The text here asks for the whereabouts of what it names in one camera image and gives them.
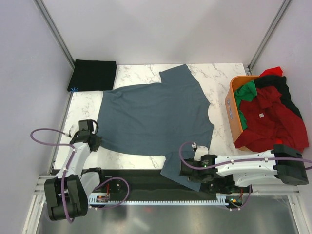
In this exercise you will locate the green t shirt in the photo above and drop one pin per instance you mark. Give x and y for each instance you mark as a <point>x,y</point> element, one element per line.
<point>246,92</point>

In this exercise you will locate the black t shirt in basket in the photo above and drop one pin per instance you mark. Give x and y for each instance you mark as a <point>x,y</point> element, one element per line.
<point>280,84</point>

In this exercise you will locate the folded black t shirt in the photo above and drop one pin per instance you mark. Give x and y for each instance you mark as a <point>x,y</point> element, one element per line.
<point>92,75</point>

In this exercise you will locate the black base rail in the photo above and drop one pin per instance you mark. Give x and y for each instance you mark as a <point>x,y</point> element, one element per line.
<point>151,185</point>

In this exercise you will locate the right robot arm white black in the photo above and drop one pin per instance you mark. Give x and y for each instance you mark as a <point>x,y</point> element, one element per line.
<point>234,174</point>

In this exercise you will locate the red t shirt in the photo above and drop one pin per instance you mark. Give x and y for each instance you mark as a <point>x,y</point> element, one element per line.
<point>269,122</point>

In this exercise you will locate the left aluminium frame post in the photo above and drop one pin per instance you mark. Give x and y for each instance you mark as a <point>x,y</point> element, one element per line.
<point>54,30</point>

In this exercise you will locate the right aluminium frame post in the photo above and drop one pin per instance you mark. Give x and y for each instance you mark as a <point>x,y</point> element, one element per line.
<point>267,36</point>

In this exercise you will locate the white slotted cable duct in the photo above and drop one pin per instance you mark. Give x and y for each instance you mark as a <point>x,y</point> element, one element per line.
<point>98,199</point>

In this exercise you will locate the aluminium frame extrusion base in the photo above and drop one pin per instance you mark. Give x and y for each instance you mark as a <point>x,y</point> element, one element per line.
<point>262,190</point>

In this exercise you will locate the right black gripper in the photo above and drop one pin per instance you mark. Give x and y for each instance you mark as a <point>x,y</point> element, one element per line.
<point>196,179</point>

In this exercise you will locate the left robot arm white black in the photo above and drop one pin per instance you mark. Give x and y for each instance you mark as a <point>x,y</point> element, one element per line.
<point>68,192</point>

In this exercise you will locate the orange plastic basket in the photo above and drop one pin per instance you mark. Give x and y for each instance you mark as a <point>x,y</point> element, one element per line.
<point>231,107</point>

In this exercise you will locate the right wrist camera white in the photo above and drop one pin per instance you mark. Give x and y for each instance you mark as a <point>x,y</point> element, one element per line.
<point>199,151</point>

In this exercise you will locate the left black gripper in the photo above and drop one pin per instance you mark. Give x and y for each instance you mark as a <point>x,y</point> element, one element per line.
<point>97,144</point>

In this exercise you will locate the blue-grey t shirt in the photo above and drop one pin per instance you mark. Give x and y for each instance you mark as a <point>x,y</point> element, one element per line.
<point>158,119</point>

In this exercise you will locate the aluminium frame post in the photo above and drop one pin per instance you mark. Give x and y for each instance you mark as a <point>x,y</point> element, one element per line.
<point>54,30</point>
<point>267,36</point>

